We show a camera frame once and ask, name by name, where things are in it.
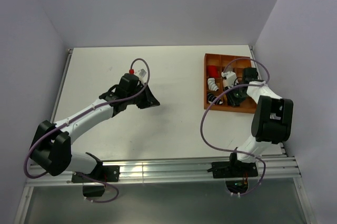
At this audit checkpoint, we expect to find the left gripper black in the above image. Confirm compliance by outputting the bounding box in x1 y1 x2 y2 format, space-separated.
126 83 160 109

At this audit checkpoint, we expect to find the black white striped sock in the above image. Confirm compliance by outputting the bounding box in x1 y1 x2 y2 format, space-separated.
206 93 223 105

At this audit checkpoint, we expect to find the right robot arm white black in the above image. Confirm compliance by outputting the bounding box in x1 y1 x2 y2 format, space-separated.
226 67 293 177

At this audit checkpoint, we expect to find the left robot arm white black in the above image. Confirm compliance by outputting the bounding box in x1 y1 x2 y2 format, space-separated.
27 73 160 181

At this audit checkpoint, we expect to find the white grey striped rolled sock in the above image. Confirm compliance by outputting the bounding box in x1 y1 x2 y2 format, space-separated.
207 77 219 91

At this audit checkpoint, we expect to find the red rolled sock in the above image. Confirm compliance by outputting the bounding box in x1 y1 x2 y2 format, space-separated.
206 65 219 78

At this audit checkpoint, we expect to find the orange compartment tray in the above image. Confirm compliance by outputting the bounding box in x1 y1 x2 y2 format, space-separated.
203 53 258 114

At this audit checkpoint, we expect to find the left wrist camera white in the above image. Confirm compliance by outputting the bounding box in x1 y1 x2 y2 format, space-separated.
129 69 147 79

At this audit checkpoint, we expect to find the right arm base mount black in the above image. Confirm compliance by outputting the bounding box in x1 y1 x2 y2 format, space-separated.
207 161 258 194

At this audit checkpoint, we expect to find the aluminium front rail frame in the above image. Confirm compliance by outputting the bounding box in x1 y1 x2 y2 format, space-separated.
14 155 317 223

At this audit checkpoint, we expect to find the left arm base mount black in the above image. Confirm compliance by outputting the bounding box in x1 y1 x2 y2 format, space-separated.
71 165 120 203

